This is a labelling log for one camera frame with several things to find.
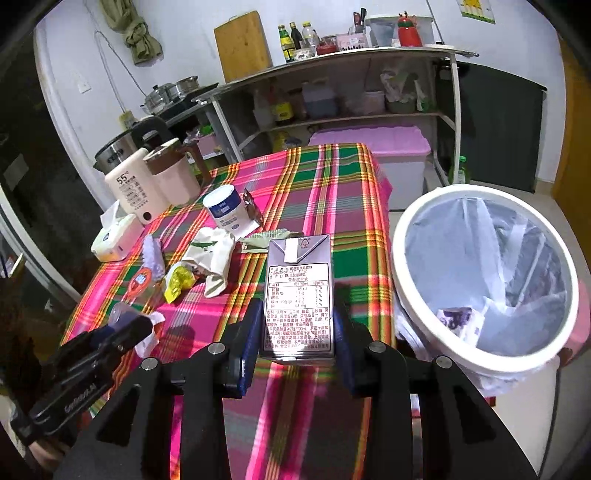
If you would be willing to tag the clear storage container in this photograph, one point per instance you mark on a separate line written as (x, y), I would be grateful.
(373, 104)

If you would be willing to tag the yellow power adapter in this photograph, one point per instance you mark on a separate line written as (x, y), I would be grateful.
(124, 120)

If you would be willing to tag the yellow wall poster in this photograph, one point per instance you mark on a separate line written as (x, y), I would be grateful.
(475, 9)

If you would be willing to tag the red kettle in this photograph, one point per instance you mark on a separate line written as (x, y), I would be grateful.
(410, 32)

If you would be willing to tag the purple white carton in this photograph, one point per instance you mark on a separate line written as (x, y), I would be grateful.
(461, 323)

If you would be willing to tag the clear plastic bin liner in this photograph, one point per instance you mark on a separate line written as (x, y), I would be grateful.
(531, 240)

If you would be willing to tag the clear plastic pitcher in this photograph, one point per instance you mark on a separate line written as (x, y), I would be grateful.
(383, 32)

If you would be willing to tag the small patterned bowl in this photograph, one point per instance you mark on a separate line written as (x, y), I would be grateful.
(307, 54)

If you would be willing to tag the wooden door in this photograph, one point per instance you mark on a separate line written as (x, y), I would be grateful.
(572, 138)

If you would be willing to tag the small brown wrapper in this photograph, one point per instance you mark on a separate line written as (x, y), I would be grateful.
(253, 207)

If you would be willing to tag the plastic bags on shelf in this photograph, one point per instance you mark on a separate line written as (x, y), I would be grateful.
(406, 92)

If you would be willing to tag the cream water dispenser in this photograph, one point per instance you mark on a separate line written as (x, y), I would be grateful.
(134, 189)

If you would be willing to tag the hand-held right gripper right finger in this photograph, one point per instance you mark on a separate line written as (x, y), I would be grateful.
(345, 357)

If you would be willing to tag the yellow label oil bottle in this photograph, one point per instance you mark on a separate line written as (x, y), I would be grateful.
(282, 108)

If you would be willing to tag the kitchen knives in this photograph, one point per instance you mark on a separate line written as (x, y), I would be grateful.
(359, 21)

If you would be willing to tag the white paper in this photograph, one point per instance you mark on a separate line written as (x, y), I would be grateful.
(152, 321)

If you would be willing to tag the pink lid storage box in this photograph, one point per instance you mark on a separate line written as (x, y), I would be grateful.
(369, 138)

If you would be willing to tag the black cabinet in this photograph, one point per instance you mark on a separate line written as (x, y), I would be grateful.
(498, 129)

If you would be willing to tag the cream brown kettle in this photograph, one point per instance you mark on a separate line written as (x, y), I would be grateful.
(171, 175)

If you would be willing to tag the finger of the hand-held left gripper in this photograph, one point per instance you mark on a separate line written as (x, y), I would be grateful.
(106, 350)

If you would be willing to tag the silver drink carton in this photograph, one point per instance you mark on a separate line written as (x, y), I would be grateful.
(295, 300)

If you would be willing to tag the blue plastic jug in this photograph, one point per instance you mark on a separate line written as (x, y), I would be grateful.
(321, 101)

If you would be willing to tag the white tissue pack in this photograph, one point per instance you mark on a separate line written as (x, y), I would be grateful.
(115, 240)

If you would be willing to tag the green bottle yellow label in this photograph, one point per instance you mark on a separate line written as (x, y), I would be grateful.
(286, 44)

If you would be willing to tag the plaid tablecloth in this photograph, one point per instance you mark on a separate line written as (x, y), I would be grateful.
(323, 198)

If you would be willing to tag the white metal shelf unit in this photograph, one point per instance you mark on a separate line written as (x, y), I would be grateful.
(369, 53)

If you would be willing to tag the clear glass bottle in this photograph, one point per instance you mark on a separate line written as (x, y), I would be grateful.
(310, 37)

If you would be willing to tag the dark sauce bottle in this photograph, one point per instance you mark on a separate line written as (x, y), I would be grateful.
(297, 37)

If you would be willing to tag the wooden cutting board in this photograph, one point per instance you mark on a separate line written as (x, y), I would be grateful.
(242, 46)

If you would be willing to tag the white cup blue label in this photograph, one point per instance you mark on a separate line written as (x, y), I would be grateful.
(226, 207)

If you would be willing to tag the steel steamer pot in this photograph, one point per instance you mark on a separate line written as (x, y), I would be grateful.
(157, 99)
(184, 87)

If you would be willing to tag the steel electric pot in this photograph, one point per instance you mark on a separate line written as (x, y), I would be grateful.
(117, 147)

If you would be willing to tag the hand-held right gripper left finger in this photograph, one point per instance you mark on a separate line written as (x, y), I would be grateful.
(247, 353)

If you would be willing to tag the white round trash bin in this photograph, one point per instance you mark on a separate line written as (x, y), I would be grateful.
(570, 295)

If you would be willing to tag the green hanging cloth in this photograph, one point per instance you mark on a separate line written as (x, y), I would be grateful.
(138, 37)

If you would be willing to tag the clear plastic bottle orange label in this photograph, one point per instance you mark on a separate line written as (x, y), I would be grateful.
(143, 288)

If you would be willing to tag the yellow wrapper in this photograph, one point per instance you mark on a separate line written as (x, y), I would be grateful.
(178, 279)

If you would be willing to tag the pink basket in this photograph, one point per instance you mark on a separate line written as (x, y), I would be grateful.
(353, 42)

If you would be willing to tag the white green wrapper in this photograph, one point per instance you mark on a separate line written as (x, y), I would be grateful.
(207, 251)

